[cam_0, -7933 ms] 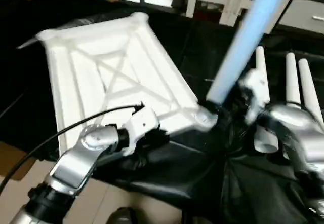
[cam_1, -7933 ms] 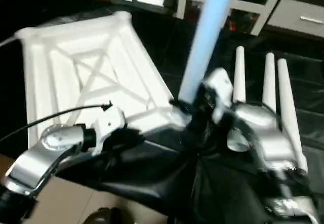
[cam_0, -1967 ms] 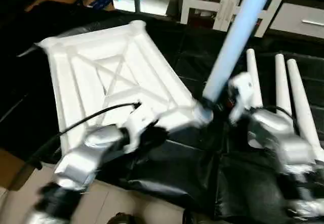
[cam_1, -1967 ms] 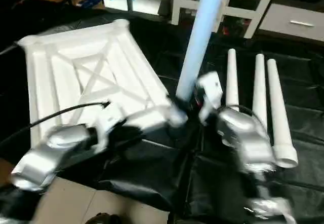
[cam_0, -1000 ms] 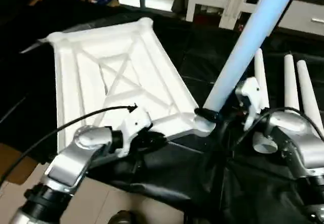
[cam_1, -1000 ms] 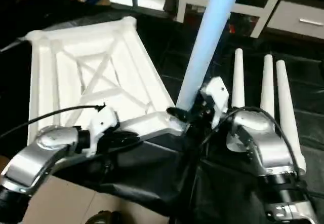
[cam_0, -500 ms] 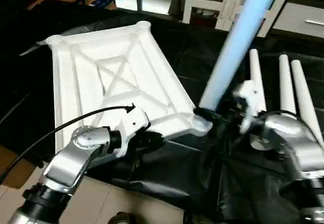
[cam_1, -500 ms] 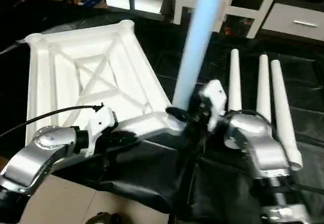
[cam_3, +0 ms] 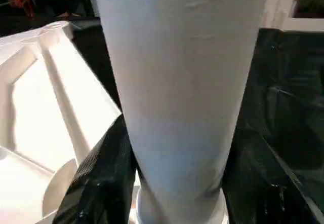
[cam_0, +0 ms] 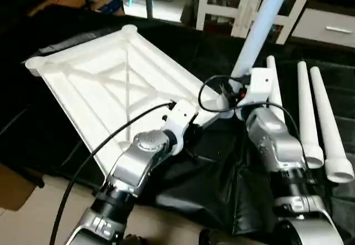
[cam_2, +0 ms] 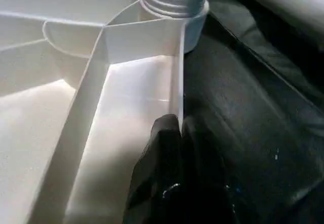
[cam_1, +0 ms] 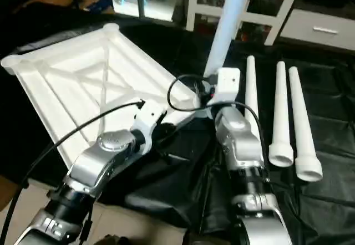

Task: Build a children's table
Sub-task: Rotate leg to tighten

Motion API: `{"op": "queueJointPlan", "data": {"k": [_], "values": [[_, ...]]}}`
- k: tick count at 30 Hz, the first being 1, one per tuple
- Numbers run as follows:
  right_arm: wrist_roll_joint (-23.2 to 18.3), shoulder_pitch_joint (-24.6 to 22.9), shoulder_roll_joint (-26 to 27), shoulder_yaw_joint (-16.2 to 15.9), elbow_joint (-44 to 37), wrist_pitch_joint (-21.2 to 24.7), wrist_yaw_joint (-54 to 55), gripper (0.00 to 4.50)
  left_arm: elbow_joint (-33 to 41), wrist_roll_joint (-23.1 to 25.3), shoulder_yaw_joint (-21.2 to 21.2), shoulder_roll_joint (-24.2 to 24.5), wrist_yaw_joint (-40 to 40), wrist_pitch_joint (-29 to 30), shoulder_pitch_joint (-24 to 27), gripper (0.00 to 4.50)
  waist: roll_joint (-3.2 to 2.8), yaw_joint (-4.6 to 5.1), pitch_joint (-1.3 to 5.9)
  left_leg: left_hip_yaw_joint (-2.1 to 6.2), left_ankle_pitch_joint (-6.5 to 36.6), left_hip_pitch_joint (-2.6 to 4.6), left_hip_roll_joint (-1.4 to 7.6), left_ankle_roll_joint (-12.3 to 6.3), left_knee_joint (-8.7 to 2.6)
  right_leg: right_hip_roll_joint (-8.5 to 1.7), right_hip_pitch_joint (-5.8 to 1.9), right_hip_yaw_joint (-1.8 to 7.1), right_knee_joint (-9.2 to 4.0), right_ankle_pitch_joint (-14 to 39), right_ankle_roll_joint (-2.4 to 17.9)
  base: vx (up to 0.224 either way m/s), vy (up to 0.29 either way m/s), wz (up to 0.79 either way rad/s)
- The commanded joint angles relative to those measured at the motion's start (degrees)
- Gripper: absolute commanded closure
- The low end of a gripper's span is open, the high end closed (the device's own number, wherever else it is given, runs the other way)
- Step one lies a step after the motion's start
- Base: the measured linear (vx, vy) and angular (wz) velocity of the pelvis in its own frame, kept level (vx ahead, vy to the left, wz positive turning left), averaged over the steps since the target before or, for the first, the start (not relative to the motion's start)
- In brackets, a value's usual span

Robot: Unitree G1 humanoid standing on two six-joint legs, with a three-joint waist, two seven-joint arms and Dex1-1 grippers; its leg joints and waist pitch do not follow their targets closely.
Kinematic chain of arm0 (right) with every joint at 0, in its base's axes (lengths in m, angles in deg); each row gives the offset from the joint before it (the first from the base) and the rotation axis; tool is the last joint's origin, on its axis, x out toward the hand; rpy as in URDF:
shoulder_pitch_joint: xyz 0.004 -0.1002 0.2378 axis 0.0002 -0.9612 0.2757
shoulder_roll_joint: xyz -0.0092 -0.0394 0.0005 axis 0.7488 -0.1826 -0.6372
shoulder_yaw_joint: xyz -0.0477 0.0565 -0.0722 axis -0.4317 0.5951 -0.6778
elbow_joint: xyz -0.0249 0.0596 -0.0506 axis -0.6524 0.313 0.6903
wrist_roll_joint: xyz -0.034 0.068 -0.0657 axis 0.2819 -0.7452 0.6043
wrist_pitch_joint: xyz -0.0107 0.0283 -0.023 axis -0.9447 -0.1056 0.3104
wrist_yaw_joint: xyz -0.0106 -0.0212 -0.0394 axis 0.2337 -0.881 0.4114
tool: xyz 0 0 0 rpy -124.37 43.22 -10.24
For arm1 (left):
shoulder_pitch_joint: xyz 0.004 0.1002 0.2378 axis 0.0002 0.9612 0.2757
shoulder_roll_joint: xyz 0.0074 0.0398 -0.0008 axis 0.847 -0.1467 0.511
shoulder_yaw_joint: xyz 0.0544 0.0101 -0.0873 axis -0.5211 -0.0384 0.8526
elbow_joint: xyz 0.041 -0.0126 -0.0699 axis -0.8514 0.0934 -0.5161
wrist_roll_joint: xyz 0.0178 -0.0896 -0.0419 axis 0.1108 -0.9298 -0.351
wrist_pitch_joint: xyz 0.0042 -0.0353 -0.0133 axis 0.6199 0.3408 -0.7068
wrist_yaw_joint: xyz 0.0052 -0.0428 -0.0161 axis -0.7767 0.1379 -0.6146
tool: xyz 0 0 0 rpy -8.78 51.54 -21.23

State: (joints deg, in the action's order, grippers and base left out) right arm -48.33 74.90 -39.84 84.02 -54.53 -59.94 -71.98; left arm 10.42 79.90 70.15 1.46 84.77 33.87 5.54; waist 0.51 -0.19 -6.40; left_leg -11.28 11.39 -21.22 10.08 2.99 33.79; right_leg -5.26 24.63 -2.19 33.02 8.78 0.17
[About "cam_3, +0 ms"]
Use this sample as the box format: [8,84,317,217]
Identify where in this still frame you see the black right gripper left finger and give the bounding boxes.
[51,114,139,224]

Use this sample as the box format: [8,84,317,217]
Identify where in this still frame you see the black mat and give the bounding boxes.
[71,17,324,224]

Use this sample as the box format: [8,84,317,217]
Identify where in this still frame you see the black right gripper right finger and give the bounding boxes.
[220,117,324,224]

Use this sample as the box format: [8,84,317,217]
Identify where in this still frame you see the white plastic table leg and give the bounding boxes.
[91,0,272,224]

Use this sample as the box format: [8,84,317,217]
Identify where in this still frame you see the white glass door cabinet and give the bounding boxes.
[267,0,324,33]

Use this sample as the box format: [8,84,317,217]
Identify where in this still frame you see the white plastic table top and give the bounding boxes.
[0,21,229,224]

